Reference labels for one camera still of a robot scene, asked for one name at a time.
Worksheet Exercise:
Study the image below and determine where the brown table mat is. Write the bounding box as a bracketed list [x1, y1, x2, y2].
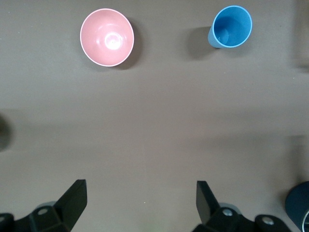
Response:
[0, 0, 309, 232]

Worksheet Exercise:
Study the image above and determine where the glass lid with blue knob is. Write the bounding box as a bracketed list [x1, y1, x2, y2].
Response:
[300, 209, 309, 232]

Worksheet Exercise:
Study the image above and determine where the black pot with blue handle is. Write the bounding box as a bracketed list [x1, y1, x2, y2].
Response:
[284, 181, 309, 232]

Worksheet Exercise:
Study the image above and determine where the pink bowl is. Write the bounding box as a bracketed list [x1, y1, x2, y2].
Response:
[80, 8, 135, 67]

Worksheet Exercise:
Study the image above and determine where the blue plastic cup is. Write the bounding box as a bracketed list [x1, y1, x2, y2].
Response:
[207, 5, 253, 49]

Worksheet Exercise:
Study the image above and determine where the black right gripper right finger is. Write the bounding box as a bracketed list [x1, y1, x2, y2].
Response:
[194, 180, 256, 232]

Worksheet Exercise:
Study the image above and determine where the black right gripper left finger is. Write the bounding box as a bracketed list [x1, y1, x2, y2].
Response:
[13, 179, 87, 232]

